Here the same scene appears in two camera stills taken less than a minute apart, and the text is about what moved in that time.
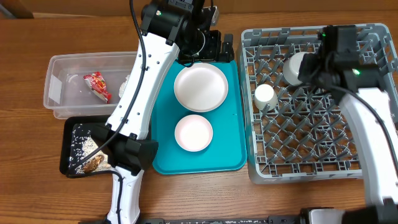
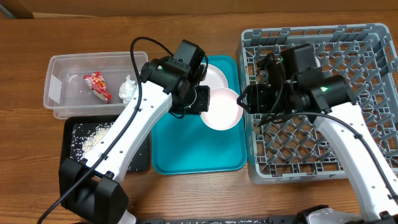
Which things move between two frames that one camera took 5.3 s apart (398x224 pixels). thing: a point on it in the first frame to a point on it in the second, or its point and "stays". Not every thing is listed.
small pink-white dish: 193,133 to 224,112
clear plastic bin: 66,91 stays
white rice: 83,144 stays
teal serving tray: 227,150 stays
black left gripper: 212,52 to 203,104
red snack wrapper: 97,83 stays
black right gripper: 307,76 to 257,102
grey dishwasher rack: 306,136 stays
